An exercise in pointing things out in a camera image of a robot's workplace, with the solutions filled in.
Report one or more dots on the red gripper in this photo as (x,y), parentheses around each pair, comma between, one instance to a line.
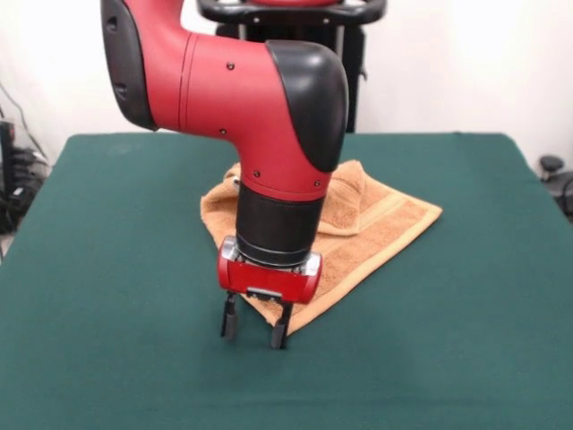
(268,282)

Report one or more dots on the orange terry towel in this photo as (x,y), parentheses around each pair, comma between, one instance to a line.
(358,224)

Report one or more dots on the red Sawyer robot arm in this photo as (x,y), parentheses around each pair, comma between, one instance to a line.
(224,89)

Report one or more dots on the dark green table cloth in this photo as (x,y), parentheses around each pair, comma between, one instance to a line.
(112,291)

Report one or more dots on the black electronics box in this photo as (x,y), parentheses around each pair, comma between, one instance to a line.
(6,157)

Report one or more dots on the black office chair base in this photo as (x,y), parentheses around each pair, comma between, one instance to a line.
(559,179)

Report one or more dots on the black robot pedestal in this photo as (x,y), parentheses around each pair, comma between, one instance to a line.
(353,67)

